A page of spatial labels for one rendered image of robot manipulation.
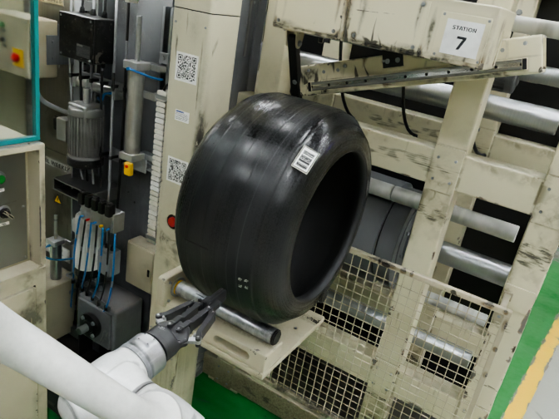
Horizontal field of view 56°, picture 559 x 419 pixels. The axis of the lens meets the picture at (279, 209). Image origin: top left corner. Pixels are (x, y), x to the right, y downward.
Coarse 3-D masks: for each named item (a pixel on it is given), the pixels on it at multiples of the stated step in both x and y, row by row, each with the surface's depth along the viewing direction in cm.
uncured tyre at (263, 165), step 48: (288, 96) 134; (240, 144) 119; (288, 144) 116; (336, 144) 122; (192, 192) 120; (240, 192) 115; (288, 192) 113; (336, 192) 165; (192, 240) 122; (240, 240) 115; (288, 240) 116; (336, 240) 164; (288, 288) 125
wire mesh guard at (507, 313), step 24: (384, 264) 167; (336, 288) 180; (456, 288) 158; (384, 312) 172; (456, 312) 159; (504, 312) 151; (312, 336) 191; (360, 336) 180; (408, 360) 172; (480, 384) 160; (312, 408) 198
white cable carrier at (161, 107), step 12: (156, 108) 148; (156, 120) 149; (156, 132) 150; (156, 144) 151; (156, 156) 153; (156, 168) 154; (156, 180) 155; (156, 192) 156; (156, 204) 158; (156, 216) 160; (156, 228) 161
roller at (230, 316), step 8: (176, 288) 150; (184, 288) 149; (192, 288) 149; (184, 296) 149; (192, 296) 147; (200, 296) 146; (224, 304) 144; (216, 312) 144; (224, 312) 142; (232, 312) 142; (232, 320) 141; (240, 320) 140; (248, 320) 139; (240, 328) 141; (248, 328) 139; (256, 328) 138; (264, 328) 137; (272, 328) 137; (256, 336) 138; (264, 336) 137; (272, 336) 136; (272, 344) 137
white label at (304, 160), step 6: (300, 150) 115; (306, 150) 115; (312, 150) 115; (300, 156) 115; (306, 156) 115; (312, 156) 115; (294, 162) 114; (300, 162) 114; (306, 162) 114; (312, 162) 114; (300, 168) 113; (306, 168) 114; (306, 174) 113
